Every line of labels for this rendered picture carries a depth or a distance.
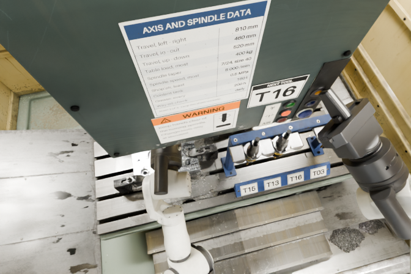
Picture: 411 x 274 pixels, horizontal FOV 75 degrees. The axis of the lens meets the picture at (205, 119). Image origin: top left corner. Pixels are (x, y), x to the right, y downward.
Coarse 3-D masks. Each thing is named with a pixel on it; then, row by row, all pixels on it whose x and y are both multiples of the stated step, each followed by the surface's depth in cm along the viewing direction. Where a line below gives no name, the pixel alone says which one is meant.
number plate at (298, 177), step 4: (296, 172) 120; (300, 172) 120; (288, 176) 120; (292, 176) 120; (296, 176) 121; (300, 176) 121; (288, 180) 121; (292, 180) 121; (296, 180) 122; (300, 180) 122; (288, 184) 122
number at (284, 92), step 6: (294, 84) 45; (300, 84) 46; (276, 90) 46; (282, 90) 46; (288, 90) 47; (294, 90) 47; (270, 96) 47; (276, 96) 48; (282, 96) 48; (288, 96) 49
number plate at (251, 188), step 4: (248, 184) 118; (252, 184) 118; (256, 184) 119; (240, 188) 118; (244, 188) 118; (248, 188) 119; (252, 188) 119; (256, 188) 119; (244, 192) 119; (248, 192) 119; (252, 192) 120; (256, 192) 120
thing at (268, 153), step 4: (260, 140) 100; (264, 140) 100; (268, 140) 100; (260, 144) 99; (264, 144) 99; (268, 144) 99; (272, 144) 99; (264, 148) 98; (268, 148) 98; (272, 148) 98; (264, 152) 97; (268, 152) 97; (272, 152) 97; (268, 156) 97
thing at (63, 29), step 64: (0, 0) 22; (64, 0) 23; (128, 0) 25; (192, 0) 26; (320, 0) 30; (384, 0) 33; (64, 64) 30; (128, 64) 32; (256, 64) 38; (320, 64) 42; (128, 128) 46
